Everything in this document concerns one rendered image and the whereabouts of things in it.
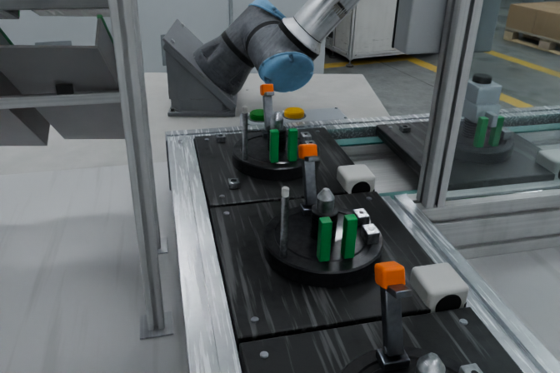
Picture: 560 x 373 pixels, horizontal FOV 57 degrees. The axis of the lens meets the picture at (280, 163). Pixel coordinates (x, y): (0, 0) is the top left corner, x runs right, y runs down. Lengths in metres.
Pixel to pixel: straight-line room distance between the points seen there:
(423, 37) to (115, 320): 0.52
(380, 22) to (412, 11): 4.44
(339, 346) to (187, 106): 0.91
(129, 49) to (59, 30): 3.20
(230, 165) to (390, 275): 0.43
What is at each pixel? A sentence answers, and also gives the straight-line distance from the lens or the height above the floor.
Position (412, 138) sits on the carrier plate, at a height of 0.97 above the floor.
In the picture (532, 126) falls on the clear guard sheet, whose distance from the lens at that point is 0.80.
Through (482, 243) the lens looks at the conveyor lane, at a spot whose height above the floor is 0.88.
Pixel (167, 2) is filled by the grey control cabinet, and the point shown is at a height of 0.75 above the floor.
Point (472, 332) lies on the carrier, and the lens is 0.55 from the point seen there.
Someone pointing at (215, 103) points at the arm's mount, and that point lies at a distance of 1.30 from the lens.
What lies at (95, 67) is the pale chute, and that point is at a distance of 0.67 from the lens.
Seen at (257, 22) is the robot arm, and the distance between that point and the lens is 1.26.
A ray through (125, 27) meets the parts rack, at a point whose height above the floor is 1.23.
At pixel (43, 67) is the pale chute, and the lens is 0.69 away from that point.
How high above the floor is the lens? 1.33
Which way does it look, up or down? 26 degrees down
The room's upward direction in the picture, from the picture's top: 1 degrees clockwise
